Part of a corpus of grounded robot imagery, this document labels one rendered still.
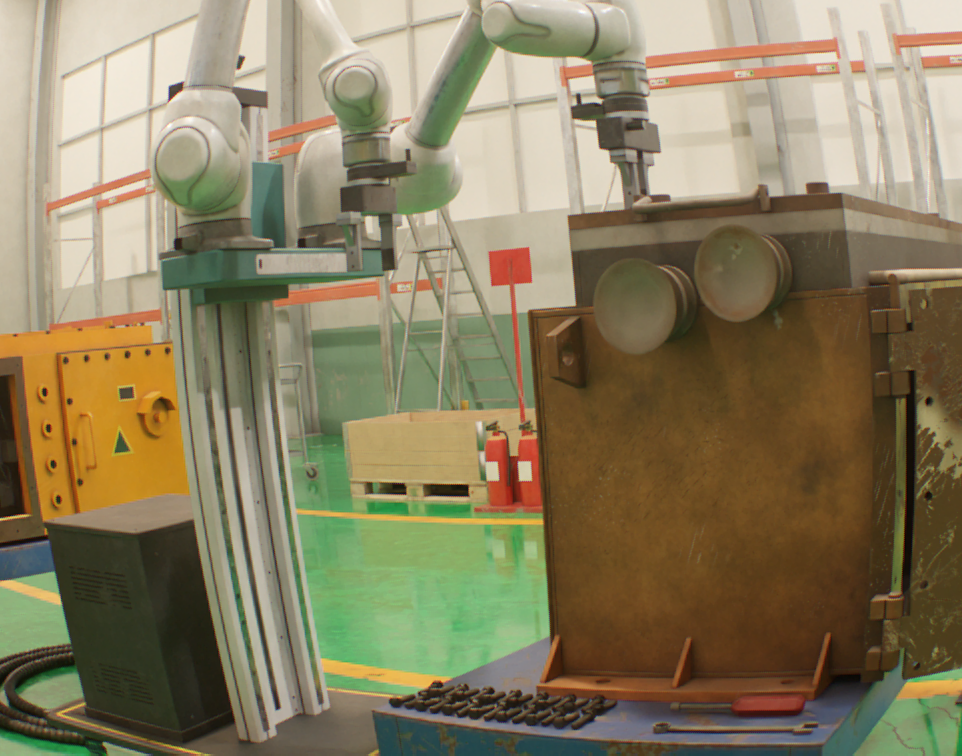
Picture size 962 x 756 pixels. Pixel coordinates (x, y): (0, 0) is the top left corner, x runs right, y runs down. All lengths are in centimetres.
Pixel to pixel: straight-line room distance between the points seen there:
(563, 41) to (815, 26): 1021
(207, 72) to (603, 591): 111
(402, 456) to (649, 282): 727
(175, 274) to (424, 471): 659
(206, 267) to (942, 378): 136
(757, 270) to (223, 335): 137
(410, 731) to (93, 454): 215
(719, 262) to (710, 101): 1074
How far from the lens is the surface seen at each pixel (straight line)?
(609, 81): 199
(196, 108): 214
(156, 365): 408
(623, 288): 171
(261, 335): 273
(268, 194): 272
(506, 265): 814
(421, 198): 283
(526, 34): 188
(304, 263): 252
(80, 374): 384
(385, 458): 901
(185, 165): 209
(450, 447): 866
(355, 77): 210
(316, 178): 272
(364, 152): 228
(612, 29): 197
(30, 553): 369
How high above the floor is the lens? 123
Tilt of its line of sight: 1 degrees down
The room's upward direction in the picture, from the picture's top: 5 degrees counter-clockwise
